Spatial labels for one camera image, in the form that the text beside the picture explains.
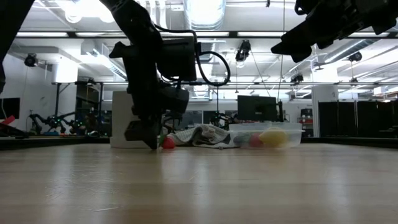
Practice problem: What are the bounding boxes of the black partition panels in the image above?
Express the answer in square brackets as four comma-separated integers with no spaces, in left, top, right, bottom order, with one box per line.
[317,100,398,139]

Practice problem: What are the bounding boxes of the black monitor screen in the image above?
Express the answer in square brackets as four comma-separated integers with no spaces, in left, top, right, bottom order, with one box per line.
[237,95,278,123]

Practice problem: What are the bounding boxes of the grey waffle dish cloth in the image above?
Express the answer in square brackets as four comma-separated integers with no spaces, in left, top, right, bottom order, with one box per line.
[170,123,233,149]

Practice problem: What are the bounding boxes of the silver ceiling duct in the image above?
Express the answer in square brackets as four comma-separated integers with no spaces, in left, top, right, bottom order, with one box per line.
[183,0,227,31]

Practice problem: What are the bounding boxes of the black overhead camera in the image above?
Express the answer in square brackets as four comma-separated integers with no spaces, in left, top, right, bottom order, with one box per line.
[234,39,252,68]

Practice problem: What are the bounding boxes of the black background workstation frame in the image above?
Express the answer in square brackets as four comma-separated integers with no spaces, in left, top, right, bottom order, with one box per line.
[52,80,105,138]
[172,82,220,125]

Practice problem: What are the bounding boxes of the red object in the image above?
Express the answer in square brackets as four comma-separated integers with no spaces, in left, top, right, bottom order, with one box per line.
[0,115,15,128]

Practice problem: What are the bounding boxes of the black ceiling camera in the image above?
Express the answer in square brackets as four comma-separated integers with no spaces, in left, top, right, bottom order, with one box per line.
[348,51,363,63]
[24,53,39,68]

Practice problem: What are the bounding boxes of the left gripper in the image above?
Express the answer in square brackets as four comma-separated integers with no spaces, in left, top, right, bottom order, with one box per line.
[123,83,191,151]

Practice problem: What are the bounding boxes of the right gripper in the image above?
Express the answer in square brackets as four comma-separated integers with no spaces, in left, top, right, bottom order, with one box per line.
[269,0,398,63]

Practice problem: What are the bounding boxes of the black left camera cable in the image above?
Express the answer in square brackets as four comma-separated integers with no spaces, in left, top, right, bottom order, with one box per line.
[154,24,232,88]

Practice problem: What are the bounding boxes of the yellow plastic lemon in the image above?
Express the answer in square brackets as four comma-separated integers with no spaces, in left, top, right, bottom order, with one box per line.
[258,126,290,148]

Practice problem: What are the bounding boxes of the red parts shelf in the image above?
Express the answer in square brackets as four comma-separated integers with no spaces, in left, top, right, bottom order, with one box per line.
[297,108,314,138]

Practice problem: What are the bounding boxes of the black wall screen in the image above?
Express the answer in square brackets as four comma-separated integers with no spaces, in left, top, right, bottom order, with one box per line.
[0,97,21,120]

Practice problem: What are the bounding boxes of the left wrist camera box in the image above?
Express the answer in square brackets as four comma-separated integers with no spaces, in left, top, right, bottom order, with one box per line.
[160,36,198,83]

